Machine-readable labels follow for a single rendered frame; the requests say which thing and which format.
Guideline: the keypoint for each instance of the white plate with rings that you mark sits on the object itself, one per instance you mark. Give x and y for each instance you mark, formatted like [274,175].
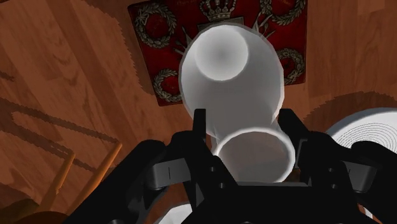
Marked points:
[366,125]

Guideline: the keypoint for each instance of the wooden chair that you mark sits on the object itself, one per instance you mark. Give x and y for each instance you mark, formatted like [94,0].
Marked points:
[57,183]

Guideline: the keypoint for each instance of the white vase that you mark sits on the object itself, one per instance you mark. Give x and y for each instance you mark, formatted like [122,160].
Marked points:
[231,102]

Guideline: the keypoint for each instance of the red rug with crown pattern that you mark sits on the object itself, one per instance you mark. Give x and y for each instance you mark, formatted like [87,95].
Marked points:
[161,46]

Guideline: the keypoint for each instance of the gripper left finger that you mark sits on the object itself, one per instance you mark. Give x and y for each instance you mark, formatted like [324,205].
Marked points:
[145,198]

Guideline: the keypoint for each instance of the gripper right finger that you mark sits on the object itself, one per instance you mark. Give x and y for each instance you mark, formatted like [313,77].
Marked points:
[347,161]

